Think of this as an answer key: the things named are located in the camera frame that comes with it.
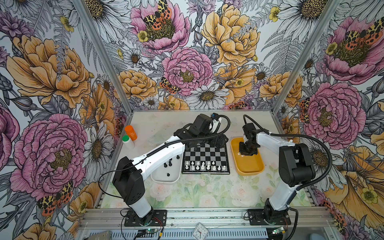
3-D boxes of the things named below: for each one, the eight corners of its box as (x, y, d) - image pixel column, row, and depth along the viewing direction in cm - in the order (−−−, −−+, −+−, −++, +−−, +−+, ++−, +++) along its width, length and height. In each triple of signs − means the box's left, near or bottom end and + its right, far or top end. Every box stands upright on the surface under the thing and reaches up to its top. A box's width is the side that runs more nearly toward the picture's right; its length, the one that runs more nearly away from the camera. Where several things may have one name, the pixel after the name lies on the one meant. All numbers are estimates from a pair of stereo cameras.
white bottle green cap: (126, 149, 101) (120, 141, 94) (128, 143, 105) (123, 135, 97) (133, 149, 102) (128, 141, 94) (134, 143, 105) (130, 135, 97)
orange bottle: (132, 141, 105) (128, 133, 98) (127, 135, 108) (123, 127, 102) (139, 137, 107) (135, 130, 100) (134, 131, 110) (130, 123, 104)
